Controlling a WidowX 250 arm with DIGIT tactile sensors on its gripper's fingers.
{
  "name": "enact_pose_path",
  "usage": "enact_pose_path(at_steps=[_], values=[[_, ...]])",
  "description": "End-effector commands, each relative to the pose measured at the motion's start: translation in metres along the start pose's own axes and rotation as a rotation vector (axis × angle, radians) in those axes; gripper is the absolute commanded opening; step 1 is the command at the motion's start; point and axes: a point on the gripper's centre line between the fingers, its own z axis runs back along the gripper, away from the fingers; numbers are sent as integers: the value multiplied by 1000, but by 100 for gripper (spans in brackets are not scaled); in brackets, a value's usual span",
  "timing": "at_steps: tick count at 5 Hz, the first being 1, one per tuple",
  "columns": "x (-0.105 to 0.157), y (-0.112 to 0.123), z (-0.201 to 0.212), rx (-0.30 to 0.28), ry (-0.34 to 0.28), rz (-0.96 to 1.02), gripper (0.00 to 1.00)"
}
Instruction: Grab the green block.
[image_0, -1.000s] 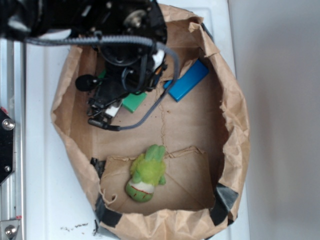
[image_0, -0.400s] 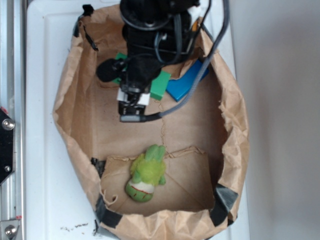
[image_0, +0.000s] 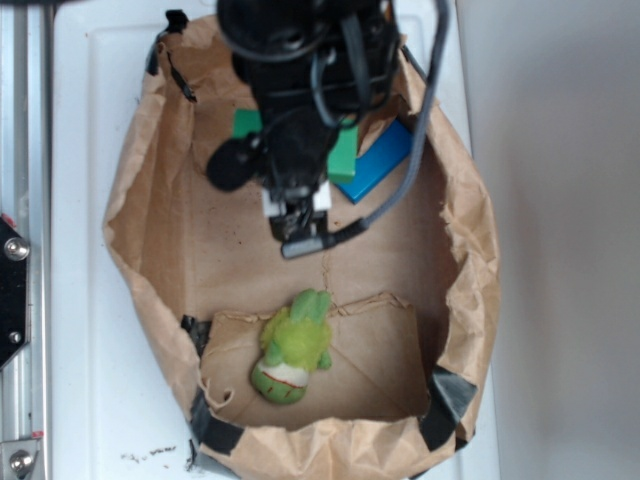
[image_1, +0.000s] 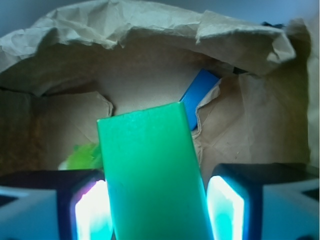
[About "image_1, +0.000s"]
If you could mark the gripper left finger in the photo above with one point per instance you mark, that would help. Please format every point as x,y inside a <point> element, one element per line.
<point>55,205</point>

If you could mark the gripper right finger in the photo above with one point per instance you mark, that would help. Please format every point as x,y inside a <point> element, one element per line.
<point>270,201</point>

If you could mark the green rectangular block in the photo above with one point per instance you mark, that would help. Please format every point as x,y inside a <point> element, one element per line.
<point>154,182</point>

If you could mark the blue rectangular block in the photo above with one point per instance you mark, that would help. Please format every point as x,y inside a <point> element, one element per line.
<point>201,85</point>

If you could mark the green plush toy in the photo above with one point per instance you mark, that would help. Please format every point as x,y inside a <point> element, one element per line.
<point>84,157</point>

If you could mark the brown paper bag tray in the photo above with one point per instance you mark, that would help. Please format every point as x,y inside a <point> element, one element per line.
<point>99,58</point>

